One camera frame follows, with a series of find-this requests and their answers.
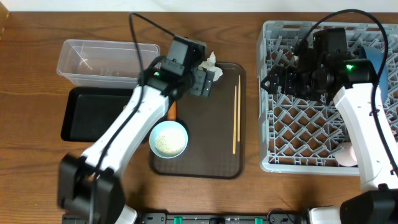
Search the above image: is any clear plastic bin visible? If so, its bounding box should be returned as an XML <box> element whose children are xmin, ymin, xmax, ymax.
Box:
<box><xmin>57</xmin><ymin>39</ymin><xmax>160</xmax><ymax>89</ymax></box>

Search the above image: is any right wooden chopstick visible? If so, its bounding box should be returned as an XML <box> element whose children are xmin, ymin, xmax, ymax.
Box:
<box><xmin>237</xmin><ymin>75</ymin><xmax>241</xmax><ymax>142</ymax></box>

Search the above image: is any light blue rice bowl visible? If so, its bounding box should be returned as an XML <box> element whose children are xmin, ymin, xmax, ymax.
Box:
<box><xmin>149</xmin><ymin>121</ymin><xmax>188</xmax><ymax>159</ymax></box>

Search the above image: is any grey dishwasher rack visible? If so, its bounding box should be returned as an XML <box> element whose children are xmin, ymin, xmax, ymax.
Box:
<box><xmin>257</xmin><ymin>21</ymin><xmax>397</xmax><ymax>176</ymax></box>

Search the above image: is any dark brown serving tray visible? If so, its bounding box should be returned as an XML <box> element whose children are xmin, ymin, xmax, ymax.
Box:
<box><xmin>150</xmin><ymin>63</ymin><xmax>246</xmax><ymax>179</ymax></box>

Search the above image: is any white tissue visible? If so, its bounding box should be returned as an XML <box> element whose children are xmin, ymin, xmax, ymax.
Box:
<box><xmin>199</xmin><ymin>52</ymin><xmax>223</xmax><ymax>82</ymax></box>

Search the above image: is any wooden chopstick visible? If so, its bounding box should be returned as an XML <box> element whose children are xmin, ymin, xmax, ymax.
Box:
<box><xmin>233</xmin><ymin>85</ymin><xmax>238</xmax><ymax>154</ymax></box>
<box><xmin>237</xmin><ymin>75</ymin><xmax>241</xmax><ymax>142</ymax></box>

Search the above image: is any left wooden chopstick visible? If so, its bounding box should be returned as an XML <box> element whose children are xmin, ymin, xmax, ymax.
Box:
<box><xmin>233</xmin><ymin>85</ymin><xmax>238</xmax><ymax>154</ymax></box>

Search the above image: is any black plastic bin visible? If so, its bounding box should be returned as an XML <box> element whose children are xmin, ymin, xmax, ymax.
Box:
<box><xmin>60</xmin><ymin>86</ymin><xmax>133</xmax><ymax>142</ymax></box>

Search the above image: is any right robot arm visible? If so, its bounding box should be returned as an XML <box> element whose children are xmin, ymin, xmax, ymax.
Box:
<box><xmin>260</xmin><ymin>28</ymin><xmax>397</xmax><ymax>223</ymax></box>

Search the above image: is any orange carrot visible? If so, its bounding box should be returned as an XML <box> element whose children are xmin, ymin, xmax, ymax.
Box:
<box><xmin>167</xmin><ymin>101</ymin><xmax>177</xmax><ymax>121</ymax></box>

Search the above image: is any pink cup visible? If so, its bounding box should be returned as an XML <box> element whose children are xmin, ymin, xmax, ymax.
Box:
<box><xmin>335</xmin><ymin>142</ymin><xmax>358</xmax><ymax>167</ymax></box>

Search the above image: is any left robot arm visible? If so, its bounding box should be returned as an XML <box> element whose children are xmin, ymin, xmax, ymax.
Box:
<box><xmin>57</xmin><ymin>35</ymin><xmax>207</xmax><ymax>223</ymax></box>

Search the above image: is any large blue plate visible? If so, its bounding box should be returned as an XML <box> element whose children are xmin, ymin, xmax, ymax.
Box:
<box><xmin>358</xmin><ymin>47</ymin><xmax>388</xmax><ymax>103</ymax></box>

